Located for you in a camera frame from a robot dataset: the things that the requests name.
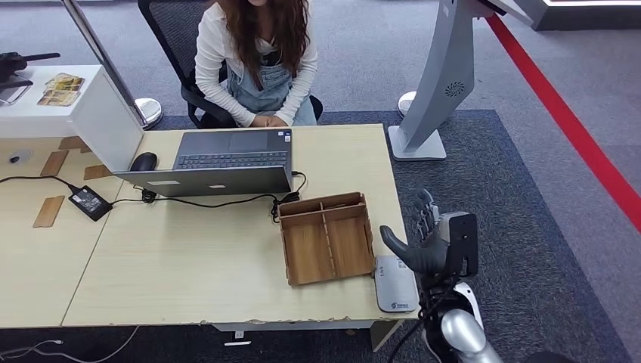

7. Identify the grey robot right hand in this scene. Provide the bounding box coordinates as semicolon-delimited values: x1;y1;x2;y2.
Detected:
379;188;452;276

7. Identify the grey card reader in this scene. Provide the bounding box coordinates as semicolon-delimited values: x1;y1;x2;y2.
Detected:
373;254;420;314

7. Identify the person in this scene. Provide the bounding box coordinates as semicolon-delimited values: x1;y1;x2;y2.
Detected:
194;0;319;129

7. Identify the flat wooden card piece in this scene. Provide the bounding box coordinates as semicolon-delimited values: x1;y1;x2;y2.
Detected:
39;149;70;177
32;195;66;229
57;136;93;154
82;164;114;182

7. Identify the patterned room key card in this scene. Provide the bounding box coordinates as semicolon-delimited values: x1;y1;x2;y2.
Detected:
44;73;85;93
36;89;81;107

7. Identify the grey laptop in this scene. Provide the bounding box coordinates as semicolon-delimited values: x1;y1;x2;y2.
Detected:
113;129;294;198

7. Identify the wooden divided box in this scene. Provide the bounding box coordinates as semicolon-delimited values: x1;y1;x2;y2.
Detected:
277;192;376;287

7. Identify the black computer mouse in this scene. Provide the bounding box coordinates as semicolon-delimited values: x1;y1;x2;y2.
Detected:
129;152;158;173

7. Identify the black mesh office chair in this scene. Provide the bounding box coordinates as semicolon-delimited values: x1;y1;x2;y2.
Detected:
138;0;324;130

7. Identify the white round stanchion base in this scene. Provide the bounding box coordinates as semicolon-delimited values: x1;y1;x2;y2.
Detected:
398;92;418;119

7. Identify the white cabinet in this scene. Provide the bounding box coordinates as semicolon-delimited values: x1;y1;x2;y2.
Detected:
0;65;145;174

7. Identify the grey kiosk stand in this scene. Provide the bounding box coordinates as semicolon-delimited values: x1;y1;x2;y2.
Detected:
388;0;533;163

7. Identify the black power adapter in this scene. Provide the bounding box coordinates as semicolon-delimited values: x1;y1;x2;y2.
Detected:
67;185;113;223

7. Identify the small dark tray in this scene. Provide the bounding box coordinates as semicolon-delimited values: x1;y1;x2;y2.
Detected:
0;75;35;106

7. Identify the black handheld device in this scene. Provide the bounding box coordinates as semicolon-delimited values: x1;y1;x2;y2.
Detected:
0;51;61;84

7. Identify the grey platform with light strip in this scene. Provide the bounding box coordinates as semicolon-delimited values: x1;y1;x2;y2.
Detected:
510;0;641;33

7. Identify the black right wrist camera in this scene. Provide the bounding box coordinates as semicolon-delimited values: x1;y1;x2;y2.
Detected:
435;211;479;278

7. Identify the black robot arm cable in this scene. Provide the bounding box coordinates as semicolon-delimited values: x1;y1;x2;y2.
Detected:
388;280;459;363

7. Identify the black laptop charging cable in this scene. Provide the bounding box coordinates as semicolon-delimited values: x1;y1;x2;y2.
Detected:
110;172;308;225

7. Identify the chrome stanchion post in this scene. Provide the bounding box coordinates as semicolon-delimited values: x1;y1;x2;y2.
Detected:
60;0;163;132

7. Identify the black mains power cord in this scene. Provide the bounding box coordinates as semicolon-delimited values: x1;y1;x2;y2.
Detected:
0;175;81;194

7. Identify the long white cable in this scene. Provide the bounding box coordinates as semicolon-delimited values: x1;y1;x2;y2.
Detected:
0;325;141;363

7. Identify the short white cable with plug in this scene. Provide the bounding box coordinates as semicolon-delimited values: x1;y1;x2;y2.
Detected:
0;340;64;358

